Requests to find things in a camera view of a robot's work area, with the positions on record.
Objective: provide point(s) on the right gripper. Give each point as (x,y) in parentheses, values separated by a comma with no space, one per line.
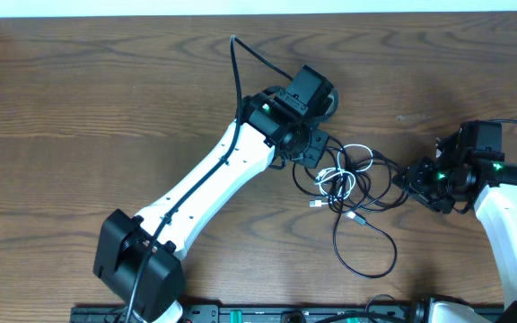
(415,181)

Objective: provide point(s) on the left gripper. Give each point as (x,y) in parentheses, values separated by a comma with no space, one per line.
(314,156)

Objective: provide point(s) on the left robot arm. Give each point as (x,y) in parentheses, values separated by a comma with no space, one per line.
(139,257)

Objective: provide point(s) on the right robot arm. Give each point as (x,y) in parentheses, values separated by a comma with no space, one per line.
(470,167)

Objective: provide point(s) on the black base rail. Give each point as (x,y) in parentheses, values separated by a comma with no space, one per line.
(218,314)

